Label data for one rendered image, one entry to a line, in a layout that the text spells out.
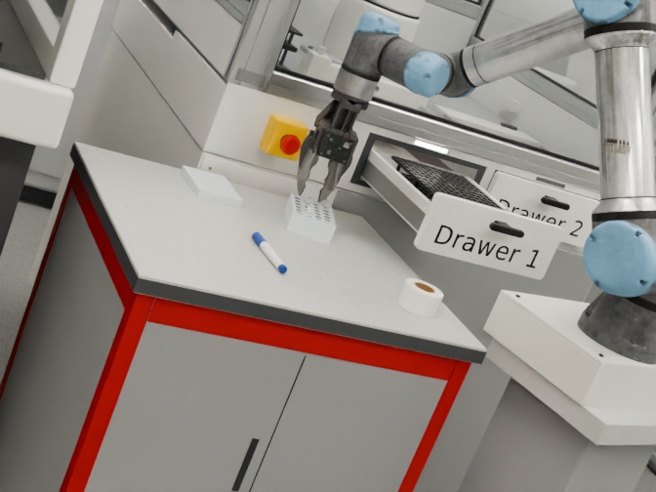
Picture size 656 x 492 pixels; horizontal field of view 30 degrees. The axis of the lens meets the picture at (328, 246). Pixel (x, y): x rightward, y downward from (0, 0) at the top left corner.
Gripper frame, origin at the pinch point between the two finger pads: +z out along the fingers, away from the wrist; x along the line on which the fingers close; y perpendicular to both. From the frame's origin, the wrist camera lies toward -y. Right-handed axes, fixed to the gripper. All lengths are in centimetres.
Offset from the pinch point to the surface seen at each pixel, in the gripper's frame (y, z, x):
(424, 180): -7.0, -7.9, 21.0
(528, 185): -29, -10, 48
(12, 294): -100, 82, -52
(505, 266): 7.5, -0.8, 38.5
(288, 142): -6.2, -6.0, -6.7
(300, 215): 9.7, 2.5, -1.8
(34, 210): -172, 82, -58
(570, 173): -34, -15, 57
